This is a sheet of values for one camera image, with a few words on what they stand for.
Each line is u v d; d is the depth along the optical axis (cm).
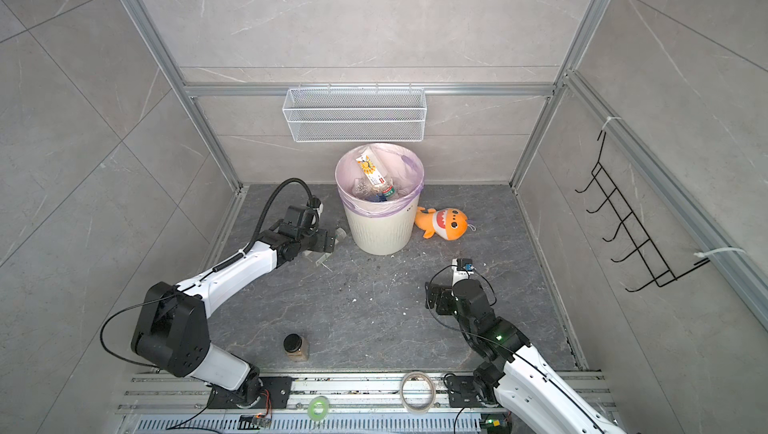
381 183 90
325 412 71
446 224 98
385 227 86
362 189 90
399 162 93
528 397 58
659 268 61
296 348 72
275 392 73
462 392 73
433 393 72
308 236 72
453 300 69
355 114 100
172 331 43
